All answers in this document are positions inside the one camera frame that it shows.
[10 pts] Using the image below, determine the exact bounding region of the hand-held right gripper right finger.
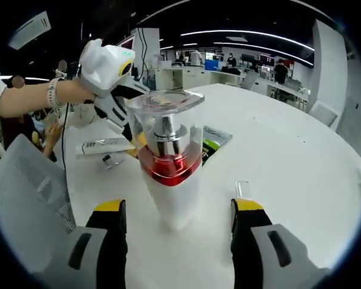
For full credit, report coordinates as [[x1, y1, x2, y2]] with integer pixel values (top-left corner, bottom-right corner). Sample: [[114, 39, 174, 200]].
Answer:
[[230, 197, 332, 289]]

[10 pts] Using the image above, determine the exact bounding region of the green black skincare mask packet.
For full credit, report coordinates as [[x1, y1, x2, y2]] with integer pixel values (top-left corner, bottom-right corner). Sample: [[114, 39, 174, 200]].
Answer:
[[200, 125, 233, 166]]

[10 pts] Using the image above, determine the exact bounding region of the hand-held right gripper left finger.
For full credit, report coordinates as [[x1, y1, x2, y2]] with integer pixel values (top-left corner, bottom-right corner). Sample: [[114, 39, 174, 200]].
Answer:
[[46, 198, 129, 289]]

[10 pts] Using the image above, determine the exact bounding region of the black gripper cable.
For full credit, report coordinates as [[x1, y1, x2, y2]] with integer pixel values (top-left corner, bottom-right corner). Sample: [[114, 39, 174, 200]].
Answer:
[[60, 101, 70, 174]]

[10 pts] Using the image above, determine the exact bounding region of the white office desk row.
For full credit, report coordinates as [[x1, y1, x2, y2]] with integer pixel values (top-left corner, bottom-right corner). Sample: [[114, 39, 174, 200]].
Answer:
[[153, 66, 244, 91]]

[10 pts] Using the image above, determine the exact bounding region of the white skincare tube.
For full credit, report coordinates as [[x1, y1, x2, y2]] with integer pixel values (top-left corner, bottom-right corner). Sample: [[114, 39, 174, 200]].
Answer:
[[76, 137, 137, 160]]

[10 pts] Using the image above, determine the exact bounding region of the tall red-collared skincare bottle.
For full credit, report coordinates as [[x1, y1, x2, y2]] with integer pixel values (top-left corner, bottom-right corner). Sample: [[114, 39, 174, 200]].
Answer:
[[124, 89, 206, 232]]

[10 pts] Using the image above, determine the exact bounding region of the grey office chair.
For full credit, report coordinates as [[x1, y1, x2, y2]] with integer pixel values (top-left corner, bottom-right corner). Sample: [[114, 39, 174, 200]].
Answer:
[[241, 72, 259, 91]]

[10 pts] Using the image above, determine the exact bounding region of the rectangular white skincare bottle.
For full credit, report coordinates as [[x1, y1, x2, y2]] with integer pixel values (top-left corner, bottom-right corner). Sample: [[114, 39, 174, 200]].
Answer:
[[234, 179, 251, 199]]

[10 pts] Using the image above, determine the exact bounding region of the person's left hand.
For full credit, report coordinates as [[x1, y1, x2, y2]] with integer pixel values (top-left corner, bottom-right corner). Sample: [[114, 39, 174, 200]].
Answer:
[[61, 78, 96, 106]]

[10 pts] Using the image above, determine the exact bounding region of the blue box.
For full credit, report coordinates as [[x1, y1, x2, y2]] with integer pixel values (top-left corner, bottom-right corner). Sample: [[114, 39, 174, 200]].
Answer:
[[205, 59, 222, 72]]

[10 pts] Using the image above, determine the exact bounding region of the white watch band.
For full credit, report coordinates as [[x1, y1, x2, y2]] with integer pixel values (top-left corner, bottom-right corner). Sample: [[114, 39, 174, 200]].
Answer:
[[46, 76, 63, 109]]

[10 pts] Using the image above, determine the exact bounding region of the white office chair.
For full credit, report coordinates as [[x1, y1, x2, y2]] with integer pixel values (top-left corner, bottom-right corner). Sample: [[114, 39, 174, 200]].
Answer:
[[308, 101, 339, 127]]

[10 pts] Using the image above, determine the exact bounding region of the grey mesh chair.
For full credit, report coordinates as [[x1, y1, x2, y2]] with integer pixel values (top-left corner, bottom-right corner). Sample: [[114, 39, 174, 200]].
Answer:
[[0, 134, 78, 244]]

